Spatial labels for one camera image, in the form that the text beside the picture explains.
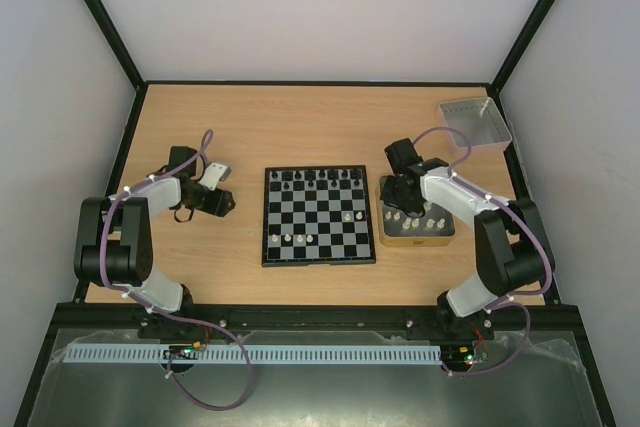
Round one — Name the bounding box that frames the gold tin piece tray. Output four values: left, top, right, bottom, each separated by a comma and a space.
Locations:
376, 176, 456, 248

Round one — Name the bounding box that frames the black grey chess board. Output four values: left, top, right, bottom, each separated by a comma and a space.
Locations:
261, 165, 376, 268

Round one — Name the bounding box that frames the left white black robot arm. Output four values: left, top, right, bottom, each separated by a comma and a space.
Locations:
73, 146, 235, 333

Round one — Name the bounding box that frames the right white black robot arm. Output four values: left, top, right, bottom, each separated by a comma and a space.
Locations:
381, 138, 554, 339

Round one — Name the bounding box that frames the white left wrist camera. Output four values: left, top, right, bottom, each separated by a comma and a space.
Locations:
198, 162, 232, 191

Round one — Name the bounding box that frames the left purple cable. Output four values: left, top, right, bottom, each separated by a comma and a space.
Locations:
99, 128, 254, 411

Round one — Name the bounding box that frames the purple cable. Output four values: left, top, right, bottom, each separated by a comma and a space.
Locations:
99, 128, 254, 411
412, 125, 557, 379

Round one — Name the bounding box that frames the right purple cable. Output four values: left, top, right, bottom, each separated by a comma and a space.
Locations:
412, 125, 557, 379

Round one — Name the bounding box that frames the black metal frame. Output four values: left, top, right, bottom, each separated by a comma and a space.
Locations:
15, 0, 615, 426

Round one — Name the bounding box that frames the grey slotted cable duct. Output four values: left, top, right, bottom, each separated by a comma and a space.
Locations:
63, 343, 441, 366

